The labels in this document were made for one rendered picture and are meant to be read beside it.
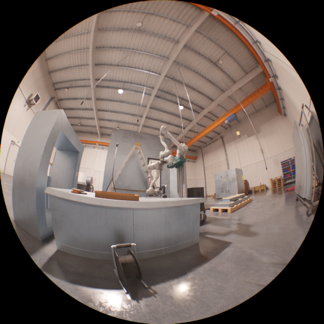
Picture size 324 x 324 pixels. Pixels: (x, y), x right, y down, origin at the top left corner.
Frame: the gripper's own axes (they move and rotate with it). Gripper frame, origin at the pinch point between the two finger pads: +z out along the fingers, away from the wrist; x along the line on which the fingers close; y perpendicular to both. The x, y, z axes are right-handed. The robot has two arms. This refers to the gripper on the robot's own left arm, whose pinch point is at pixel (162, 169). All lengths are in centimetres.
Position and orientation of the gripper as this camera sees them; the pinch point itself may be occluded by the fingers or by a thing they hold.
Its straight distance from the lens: 199.4
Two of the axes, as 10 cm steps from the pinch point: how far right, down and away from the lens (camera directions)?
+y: -9.8, -0.6, -1.8
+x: 1.9, -3.0, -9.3
